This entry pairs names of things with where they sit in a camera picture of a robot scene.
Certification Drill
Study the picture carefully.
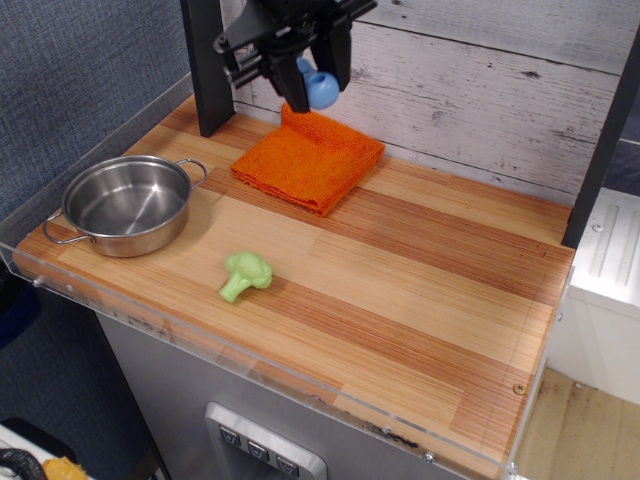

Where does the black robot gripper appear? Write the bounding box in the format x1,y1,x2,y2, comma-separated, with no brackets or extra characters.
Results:
214,1,377,113

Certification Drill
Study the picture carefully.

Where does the grey and blue toy spoon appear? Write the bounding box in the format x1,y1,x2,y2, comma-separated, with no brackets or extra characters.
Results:
297,57,340,110

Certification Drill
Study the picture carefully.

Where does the orange folded cloth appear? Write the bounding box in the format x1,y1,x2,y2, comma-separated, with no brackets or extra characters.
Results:
231,104,385,217

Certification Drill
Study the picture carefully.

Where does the green toy broccoli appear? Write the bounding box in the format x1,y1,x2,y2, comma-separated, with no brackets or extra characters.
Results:
219,251,272,303

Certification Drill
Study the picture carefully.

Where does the stainless steel pot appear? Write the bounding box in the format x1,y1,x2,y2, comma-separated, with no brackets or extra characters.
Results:
42,155,208,258

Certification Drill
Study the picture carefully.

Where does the grey metal cabinet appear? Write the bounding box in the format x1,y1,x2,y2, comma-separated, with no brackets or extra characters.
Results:
94,312,441,480

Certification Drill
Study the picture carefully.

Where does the silver dispenser button panel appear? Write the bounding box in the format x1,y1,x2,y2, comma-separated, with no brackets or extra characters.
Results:
205,402,327,480

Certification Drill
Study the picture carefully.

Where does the white ribbed box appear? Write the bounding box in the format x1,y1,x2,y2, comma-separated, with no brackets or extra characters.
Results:
547,188,639,404

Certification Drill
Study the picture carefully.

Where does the clear acrylic table guard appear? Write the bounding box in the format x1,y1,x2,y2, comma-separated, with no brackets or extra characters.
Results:
14,101,573,479

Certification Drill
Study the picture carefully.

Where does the yellow object bottom left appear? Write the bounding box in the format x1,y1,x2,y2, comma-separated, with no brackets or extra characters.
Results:
42,457,89,480

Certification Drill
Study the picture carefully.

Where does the black left vertical post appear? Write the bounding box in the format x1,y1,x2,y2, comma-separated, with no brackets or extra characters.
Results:
180,0,235,137

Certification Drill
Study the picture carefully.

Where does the black vertical post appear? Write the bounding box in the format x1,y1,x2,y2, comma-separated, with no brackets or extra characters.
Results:
561,31,639,249
180,0,235,137

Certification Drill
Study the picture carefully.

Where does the black right vertical post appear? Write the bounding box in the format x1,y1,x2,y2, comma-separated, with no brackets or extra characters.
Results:
561,31,639,249

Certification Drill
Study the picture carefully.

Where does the black braided hose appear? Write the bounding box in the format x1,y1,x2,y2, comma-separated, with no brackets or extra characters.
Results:
0,447,46,480

